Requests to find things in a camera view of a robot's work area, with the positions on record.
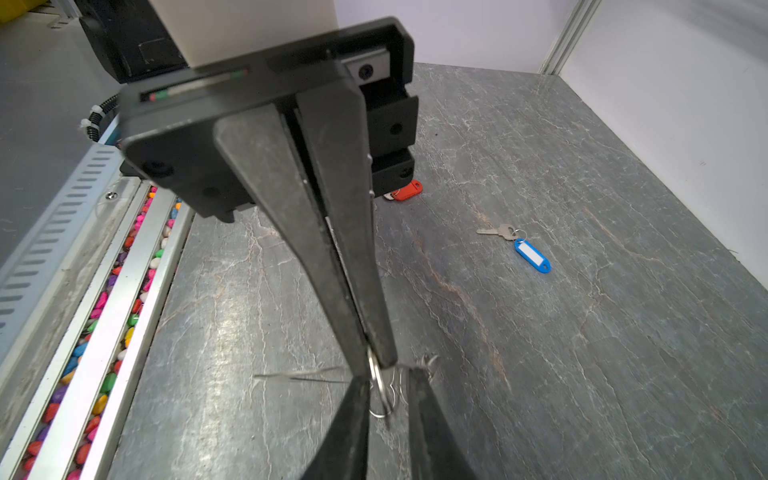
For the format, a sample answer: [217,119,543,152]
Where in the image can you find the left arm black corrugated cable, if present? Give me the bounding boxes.
[79,92,121,144]

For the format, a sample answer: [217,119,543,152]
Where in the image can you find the aluminium base rail with beads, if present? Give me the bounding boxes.
[1,183,194,479]

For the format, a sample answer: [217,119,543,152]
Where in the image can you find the aluminium frame corner post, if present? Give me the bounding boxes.
[539,0,602,76]

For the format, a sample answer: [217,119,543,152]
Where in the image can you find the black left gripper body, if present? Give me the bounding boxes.
[119,17,419,223]

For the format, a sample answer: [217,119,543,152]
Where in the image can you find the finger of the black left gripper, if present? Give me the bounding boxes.
[213,105,370,378]
[297,78,398,369]

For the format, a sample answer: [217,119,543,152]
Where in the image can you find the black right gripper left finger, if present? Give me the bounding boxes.
[301,377,371,480]

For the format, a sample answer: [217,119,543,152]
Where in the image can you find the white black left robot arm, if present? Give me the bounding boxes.
[79,1,419,377]

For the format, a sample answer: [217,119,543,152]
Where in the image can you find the white vented cable duct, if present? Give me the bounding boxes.
[1,144,122,357]

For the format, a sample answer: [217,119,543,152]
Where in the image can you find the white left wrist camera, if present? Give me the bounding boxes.
[151,0,338,67]

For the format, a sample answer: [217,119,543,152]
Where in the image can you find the red key tag with key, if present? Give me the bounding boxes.
[384,180,423,202]

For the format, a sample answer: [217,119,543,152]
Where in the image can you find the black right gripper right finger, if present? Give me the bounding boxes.
[407,368,477,479]

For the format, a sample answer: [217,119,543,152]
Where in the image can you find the blue key tag with key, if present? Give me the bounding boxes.
[476,224,552,274]

